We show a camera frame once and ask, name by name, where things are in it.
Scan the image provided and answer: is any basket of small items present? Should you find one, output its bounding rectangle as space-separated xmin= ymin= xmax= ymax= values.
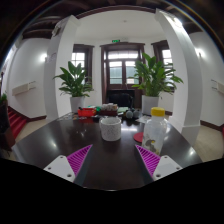
xmin=100 ymin=103 xmax=118 ymax=116

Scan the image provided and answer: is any white speckled ceramic mug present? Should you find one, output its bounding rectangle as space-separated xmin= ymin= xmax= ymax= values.
xmin=100 ymin=117 xmax=121 ymax=141

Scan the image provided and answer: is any red box on table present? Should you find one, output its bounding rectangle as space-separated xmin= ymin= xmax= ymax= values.
xmin=78 ymin=108 xmax=96 ymax=117

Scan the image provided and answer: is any clear bottle with yellow cap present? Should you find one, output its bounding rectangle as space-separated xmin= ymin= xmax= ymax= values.
xmin=142 ymin=107 xmax=167 ymax=155

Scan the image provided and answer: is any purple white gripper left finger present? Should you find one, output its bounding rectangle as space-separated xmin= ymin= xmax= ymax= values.
xmin=44 ymin=145 xmax=92 ymax=183

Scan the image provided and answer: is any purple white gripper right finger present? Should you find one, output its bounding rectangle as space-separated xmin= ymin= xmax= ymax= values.
xmin=136 ymin=145 xmax=182 ymax=181

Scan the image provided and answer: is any left potted green plant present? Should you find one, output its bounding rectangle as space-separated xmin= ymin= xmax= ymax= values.
xmin=54 ymin=61 xmax=92 ymax=113

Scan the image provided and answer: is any green exit sign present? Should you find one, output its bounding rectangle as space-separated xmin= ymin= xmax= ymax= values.
xmin=112 ymin=39 xmax=120 ymax=43

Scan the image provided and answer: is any red round coaster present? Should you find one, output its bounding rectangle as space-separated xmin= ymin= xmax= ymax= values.
xmin=133 ymin=132 xmax=143 ymax=143

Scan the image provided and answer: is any right potted green plant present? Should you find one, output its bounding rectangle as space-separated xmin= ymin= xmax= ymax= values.
xmin=134 ymin=53 xmax=183 ymax=115

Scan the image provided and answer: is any grey round ball object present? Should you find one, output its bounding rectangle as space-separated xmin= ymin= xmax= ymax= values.
xmin=125 ymin=111 xmax=133 ymax=119

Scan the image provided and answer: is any potted green plant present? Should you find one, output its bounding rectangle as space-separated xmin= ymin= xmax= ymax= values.
xmin=54 ymin=61 xmax=92 ymax=113
xmin=134 ymin=53 xmax=183 ymax=115

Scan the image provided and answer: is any dark wooden double door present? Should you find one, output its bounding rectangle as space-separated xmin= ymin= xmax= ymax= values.
xmin=101 ymin=42 xmax=145 ymax=107

